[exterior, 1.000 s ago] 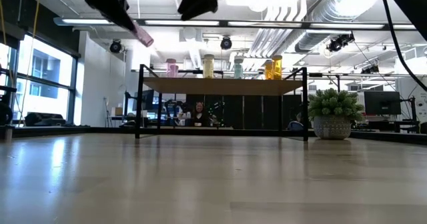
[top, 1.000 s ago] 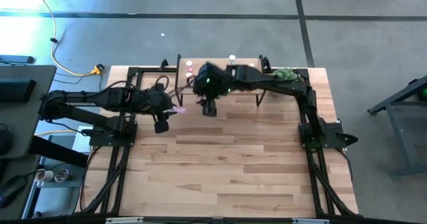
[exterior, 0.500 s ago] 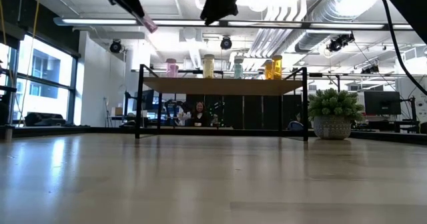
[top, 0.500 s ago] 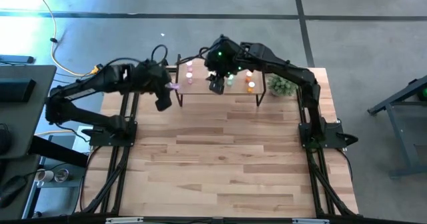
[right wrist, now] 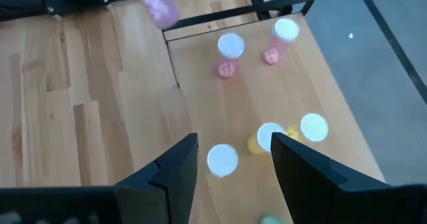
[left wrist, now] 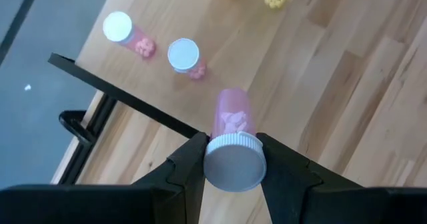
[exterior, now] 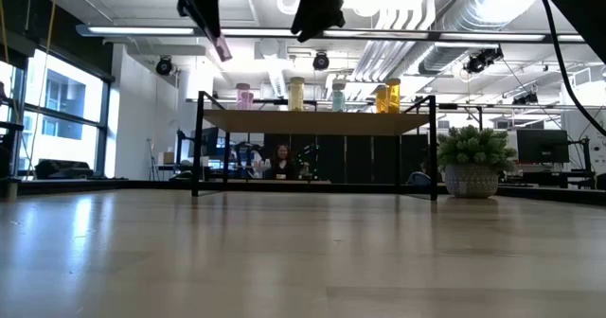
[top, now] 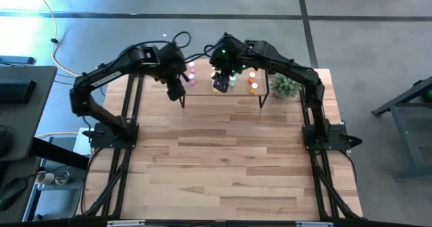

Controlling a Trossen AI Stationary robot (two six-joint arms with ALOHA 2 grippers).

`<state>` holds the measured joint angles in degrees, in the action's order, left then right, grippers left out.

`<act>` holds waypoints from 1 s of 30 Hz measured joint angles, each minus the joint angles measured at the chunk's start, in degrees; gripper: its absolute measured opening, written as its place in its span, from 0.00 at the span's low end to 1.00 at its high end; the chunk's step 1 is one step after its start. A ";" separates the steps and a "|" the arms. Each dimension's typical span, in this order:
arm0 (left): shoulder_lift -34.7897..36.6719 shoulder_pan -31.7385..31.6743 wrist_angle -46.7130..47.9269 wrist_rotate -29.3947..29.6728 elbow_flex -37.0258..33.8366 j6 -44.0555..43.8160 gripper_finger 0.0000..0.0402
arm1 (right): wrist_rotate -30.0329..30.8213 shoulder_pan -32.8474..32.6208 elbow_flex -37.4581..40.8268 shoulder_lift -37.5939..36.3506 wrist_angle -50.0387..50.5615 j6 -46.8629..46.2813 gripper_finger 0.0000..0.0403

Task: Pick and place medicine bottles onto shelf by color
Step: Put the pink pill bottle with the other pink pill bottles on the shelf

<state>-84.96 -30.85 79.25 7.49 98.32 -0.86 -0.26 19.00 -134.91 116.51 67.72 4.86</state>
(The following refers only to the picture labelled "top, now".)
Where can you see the potted green succulent plant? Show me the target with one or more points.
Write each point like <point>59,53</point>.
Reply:
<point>285,86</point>

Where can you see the wooden shelf black metal frame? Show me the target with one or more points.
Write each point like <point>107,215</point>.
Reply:
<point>243,89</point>

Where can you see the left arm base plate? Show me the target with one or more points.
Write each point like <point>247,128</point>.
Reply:
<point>130,143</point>

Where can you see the silver metal bracket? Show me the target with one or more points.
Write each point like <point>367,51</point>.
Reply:
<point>314,224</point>
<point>125,224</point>

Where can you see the pink pill bottle white cap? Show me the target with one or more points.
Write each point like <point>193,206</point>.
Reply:
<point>191,64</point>
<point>191,75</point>

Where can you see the black flat device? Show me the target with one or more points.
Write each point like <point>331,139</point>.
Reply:
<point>17,60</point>

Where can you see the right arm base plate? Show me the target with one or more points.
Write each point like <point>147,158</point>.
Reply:
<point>339,145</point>

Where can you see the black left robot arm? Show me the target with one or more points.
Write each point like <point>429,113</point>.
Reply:
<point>101,75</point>

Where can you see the black aluminium table frame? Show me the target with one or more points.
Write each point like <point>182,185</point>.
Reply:
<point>316,186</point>

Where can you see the orange pill bottle white cap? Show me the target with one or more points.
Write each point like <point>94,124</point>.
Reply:
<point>252,74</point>
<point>254,85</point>

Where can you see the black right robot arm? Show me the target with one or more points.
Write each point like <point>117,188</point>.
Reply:
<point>290,66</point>

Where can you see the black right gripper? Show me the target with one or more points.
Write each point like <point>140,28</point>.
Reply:
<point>229,56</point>

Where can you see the black diagonal desk beam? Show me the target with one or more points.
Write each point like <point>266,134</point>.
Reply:
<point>57,152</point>

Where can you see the black box device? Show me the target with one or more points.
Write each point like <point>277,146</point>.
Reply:
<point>17,92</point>

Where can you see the green pill bottle white cap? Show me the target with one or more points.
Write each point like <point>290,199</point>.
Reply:
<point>232,79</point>

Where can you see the shiny metal cup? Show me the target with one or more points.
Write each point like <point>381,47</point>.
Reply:
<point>62,178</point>

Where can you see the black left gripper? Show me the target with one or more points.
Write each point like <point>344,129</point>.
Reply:
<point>172,65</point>

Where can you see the paper cup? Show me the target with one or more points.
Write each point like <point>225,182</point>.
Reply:
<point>45,178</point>

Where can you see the grey metal stand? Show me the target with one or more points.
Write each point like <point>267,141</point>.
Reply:
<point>398,98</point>

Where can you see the black desk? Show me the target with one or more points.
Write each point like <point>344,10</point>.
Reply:
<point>30,119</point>

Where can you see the white box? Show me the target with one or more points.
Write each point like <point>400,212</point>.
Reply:
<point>81,146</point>

